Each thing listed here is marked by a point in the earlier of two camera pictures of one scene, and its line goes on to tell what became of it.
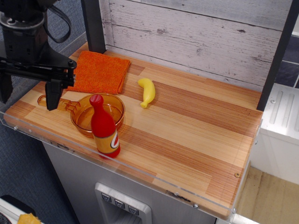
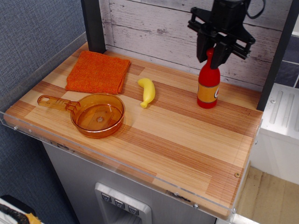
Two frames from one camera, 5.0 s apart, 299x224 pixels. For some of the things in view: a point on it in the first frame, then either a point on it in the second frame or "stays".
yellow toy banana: x=149 y=91 stays
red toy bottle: x=103 y=128 → x=208 y=84
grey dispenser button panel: x=117 y=208 stays
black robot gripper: x=29 y=54 → x=225 y=22
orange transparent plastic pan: x=81 y=110 stays
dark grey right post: x=279 y=54 stays
